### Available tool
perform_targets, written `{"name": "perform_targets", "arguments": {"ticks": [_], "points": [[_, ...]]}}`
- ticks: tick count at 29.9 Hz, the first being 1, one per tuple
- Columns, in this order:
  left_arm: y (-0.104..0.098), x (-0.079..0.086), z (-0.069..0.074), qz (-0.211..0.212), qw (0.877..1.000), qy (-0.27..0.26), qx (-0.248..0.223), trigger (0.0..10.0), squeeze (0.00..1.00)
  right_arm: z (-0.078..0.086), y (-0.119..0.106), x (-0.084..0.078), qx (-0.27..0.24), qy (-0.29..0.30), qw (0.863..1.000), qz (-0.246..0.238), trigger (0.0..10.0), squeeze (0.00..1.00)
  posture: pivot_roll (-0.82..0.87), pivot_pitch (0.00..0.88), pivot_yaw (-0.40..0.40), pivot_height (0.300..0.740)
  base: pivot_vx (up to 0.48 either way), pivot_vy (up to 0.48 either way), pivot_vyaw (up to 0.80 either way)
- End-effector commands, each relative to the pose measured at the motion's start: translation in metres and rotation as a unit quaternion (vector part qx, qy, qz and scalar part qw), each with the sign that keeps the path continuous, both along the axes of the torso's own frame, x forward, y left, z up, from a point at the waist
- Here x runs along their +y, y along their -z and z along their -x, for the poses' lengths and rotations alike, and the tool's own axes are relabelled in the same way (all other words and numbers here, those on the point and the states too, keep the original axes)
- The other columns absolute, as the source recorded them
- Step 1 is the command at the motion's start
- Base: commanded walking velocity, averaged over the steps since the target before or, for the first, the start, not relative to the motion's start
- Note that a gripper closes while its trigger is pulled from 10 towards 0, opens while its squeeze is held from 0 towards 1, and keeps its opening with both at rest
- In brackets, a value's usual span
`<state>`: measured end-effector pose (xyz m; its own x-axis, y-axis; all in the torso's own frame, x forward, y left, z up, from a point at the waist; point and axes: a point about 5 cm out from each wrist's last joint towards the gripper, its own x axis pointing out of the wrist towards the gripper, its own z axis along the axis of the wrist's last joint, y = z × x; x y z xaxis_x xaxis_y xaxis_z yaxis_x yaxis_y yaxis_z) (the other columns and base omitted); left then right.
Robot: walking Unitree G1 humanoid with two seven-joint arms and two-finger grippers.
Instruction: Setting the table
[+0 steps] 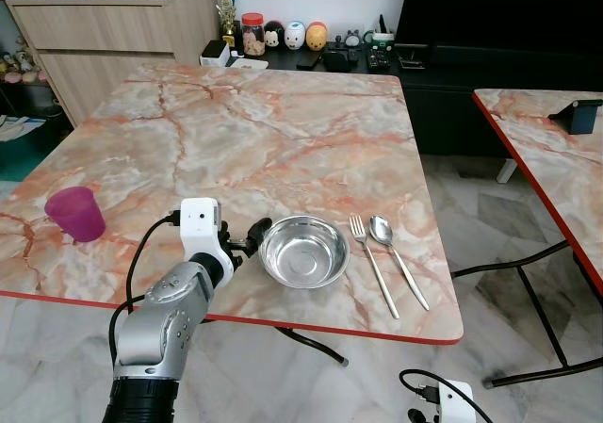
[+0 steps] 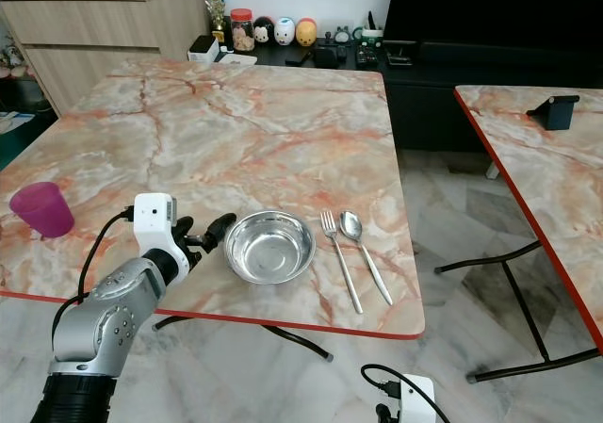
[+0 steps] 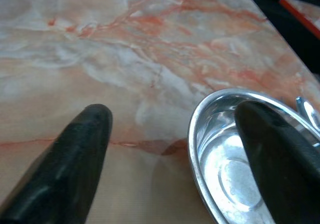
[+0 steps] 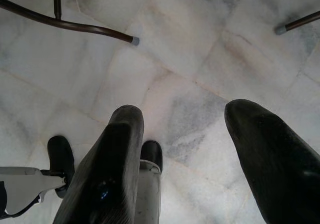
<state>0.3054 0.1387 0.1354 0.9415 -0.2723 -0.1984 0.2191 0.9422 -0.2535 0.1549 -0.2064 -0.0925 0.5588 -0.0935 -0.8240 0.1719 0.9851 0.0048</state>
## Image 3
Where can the shiny steel bowl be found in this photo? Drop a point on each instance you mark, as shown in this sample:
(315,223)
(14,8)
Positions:
(220,169)

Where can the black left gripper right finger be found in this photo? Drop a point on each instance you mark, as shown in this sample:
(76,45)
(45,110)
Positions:
(280,159)

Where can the black red-edged furniture piece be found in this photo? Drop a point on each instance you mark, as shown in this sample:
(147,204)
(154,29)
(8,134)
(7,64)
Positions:
(280,17)

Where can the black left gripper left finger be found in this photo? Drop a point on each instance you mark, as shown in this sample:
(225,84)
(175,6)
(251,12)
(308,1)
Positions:
(67,164)

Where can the shiny metal spoon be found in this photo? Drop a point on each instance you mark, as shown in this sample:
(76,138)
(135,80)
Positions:
(310,111)

